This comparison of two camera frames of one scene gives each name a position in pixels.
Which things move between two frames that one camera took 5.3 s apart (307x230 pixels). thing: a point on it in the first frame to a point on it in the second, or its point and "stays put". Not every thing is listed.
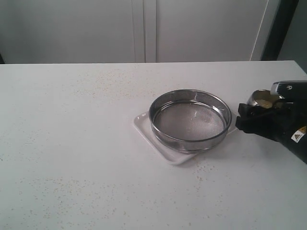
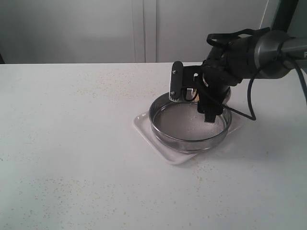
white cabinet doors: [55, 31] stays put
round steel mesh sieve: [190, 120] stays put
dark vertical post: [279, 29] stays put
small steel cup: [265, 98] to [191, 94]
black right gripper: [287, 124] to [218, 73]
